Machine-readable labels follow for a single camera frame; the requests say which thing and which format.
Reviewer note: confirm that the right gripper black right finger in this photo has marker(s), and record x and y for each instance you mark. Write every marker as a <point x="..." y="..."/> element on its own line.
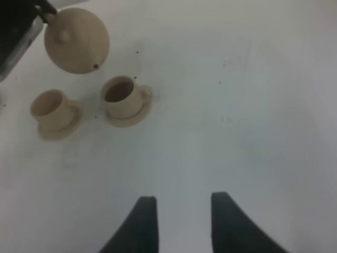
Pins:
<point x="233" y="231"/>

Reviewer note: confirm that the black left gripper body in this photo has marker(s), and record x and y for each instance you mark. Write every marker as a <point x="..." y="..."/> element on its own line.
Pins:
<point x="17" y="17"/>

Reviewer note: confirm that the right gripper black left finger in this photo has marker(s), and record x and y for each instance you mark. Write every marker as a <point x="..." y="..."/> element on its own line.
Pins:
<point x="139" y="232"/>

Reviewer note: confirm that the tan ceramic teapot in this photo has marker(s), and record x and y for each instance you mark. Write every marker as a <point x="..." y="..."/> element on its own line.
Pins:
<point x="76" y="40"/>

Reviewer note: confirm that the tan teacup near teapot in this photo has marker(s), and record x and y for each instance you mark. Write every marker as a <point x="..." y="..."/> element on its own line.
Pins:
<point x="47" y="102"/>

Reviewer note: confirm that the tan saucer near teapot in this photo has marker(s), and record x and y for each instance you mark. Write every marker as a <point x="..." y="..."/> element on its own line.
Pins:
<point x="61" y="133"/>

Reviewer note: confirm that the tan saucer far side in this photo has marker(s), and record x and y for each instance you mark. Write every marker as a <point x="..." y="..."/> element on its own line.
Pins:
<point x="131" y="121"/>

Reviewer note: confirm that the tan teacup far side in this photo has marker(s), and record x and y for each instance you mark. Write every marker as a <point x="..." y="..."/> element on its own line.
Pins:
<point x="123" y="98"/>

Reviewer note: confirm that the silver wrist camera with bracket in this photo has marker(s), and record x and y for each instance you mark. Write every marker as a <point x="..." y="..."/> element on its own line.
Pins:
<point x="21" y="47"/>

